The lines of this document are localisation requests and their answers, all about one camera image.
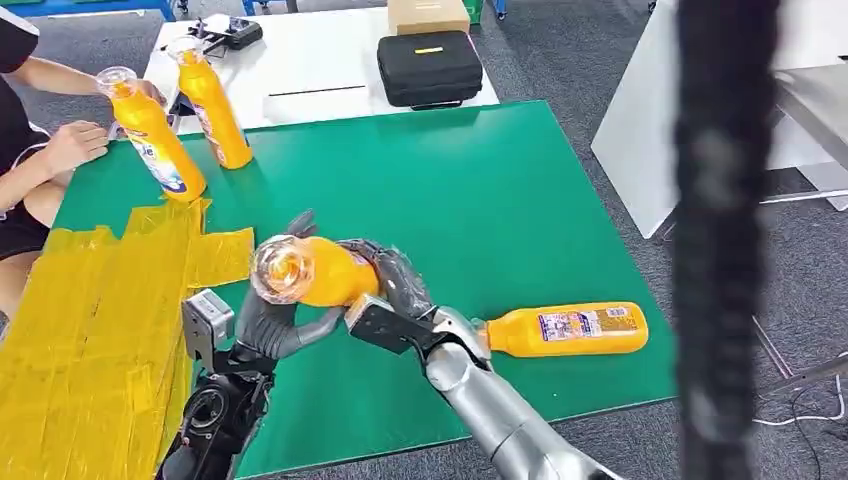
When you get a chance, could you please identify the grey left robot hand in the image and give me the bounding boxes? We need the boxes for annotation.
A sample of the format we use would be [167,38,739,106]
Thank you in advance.
[234,209,347,363]

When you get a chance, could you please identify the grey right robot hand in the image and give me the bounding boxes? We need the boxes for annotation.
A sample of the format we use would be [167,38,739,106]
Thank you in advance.
[337,237,439,321]

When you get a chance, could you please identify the person's right hand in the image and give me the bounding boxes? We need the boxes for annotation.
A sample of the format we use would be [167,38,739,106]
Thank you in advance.
[39,119,111,178]

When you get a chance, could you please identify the person's left hand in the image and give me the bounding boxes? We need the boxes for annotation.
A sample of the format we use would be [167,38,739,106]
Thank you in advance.
[132,78,168,109]

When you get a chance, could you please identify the orange drink bottle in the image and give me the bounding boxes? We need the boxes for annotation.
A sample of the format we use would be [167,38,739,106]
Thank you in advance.
[164,35,255,171]
[472,301,651,360]
[249,234,384,310]
[95,65,208,204]

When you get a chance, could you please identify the person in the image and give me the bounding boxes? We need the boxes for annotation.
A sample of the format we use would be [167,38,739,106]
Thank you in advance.
[0,6,168,323]

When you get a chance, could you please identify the green table mat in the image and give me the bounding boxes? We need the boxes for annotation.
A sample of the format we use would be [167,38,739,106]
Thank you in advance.
[52,99,678,480]

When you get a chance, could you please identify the black remote controller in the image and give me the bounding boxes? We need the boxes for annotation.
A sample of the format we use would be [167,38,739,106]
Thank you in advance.
[187,13,265,52]

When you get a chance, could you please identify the yellow sheet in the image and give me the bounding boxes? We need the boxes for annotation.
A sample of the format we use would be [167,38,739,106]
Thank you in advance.
[0,197,257,480]

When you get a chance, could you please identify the black zip case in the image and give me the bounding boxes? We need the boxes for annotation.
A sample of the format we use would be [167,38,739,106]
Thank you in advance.
[375,29,486,112]

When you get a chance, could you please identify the brown cardboard box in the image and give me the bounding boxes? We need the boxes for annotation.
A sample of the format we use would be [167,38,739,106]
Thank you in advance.
[386,0,472,37]

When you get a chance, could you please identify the white side table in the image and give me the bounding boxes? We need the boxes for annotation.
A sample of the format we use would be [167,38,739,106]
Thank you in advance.
[589,0,848,241]

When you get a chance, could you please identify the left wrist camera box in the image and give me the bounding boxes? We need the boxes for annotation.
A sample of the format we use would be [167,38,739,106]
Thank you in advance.
[180,288,237,374]

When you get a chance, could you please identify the blue metal frame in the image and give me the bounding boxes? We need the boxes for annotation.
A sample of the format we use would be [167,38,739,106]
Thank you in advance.
[0,0,179,22]

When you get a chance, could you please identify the black fuzzy hanging cable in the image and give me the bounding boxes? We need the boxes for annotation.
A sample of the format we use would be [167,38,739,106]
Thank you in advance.
[670,0,784,480]

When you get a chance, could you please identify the black floor cable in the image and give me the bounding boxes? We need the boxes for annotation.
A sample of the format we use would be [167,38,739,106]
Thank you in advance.
[790,382,848,480]

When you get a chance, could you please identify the white floor cable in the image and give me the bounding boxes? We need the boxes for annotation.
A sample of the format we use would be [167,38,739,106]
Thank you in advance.
[751,373,848,427]

